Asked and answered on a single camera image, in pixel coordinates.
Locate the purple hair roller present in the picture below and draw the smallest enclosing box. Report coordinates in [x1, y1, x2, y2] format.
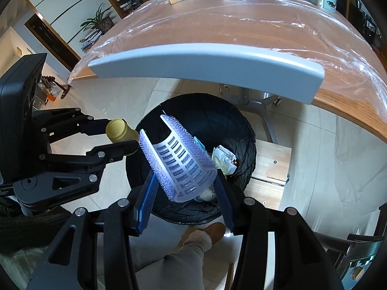
[139, 115, 217, 203]

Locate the black trash bin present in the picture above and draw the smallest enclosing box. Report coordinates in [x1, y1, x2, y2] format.
[125, 93, 256, 225]

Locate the crumpled white wrapper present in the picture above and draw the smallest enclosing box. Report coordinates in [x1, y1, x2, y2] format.
[212, 145, 237, 176]

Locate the person's grey trouser leg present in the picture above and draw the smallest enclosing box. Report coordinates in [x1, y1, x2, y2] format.
[129, 215, 213, 289]

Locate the brown fuzzy slipper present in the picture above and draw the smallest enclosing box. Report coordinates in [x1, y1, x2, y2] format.
[183, 222, 226, 253]

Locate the large potted spider plant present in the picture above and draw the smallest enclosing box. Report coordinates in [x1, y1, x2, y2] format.
[80, 3, 114, 35]

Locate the grey table edge guard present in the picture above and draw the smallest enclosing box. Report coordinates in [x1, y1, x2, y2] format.
[88, 43, 325, 104]

